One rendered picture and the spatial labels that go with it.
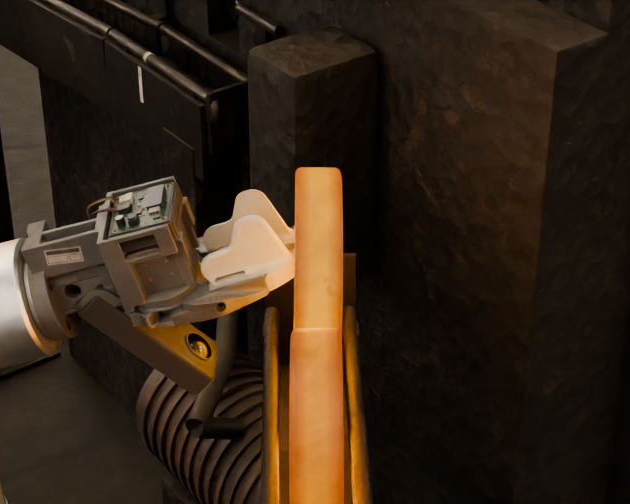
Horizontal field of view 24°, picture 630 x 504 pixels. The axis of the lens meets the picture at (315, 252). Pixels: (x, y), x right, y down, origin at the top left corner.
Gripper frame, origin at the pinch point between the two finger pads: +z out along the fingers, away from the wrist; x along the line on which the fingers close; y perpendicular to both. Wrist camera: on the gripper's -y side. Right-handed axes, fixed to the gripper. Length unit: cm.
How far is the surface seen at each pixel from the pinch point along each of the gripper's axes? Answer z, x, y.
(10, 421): -63, 76, -63
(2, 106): -80, 177, -58
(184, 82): -13.5, 41.3, -2.9
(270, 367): -5.8, -1.5, -8.0
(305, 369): -0.3, -16.8, 2.4
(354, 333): 0.3, 3.6, -10.4
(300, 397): -0.8, -18.8, 1.8
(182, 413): -18.6, 14.3, -22.2
